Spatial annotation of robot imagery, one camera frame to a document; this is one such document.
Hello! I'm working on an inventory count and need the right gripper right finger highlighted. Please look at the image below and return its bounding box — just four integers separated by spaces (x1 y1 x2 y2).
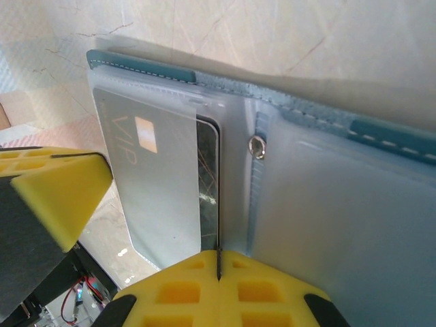
217 250 345 327

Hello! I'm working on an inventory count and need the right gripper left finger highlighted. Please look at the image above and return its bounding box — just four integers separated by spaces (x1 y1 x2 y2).
98 250 219 327

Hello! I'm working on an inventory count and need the silver VIP card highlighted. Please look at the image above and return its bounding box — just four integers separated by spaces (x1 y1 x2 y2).
93 84 223 270

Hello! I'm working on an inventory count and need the teal leather card holder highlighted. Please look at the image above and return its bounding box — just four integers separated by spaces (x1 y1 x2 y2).
84 47 436 327

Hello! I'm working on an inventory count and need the tan cork block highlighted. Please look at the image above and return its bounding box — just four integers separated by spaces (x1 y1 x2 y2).
0 100 10 130

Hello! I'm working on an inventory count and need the small green circuit board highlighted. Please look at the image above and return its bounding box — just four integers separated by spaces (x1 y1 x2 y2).
61 276 103 323

